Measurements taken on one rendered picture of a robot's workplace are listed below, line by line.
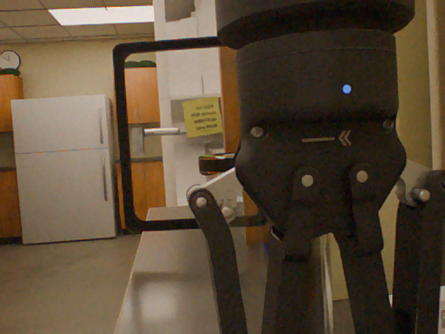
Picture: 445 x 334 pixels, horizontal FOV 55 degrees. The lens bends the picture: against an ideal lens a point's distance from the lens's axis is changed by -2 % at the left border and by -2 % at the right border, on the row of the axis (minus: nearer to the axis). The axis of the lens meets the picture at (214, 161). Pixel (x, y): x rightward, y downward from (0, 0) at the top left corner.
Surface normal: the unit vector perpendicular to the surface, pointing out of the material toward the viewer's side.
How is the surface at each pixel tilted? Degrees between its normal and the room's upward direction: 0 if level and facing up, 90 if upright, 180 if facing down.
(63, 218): 90
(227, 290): 90
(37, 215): 90
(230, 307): 90
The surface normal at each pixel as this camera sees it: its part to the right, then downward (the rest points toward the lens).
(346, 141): 0.11, 0.04
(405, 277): -0.99, -0.02
